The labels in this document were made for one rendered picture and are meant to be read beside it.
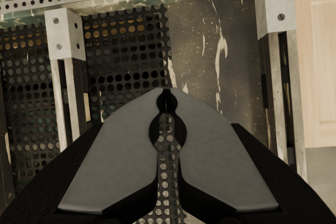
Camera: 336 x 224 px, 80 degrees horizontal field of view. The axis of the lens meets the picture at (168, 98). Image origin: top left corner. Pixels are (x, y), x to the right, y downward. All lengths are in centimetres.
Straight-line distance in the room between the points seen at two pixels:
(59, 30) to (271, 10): 51
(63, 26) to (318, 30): 63
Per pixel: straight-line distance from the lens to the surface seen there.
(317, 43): 62
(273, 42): 52
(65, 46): 59
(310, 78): 60
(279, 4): 55
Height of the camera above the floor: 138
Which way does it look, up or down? 32 degrees down
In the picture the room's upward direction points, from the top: 179 degrees clockwise
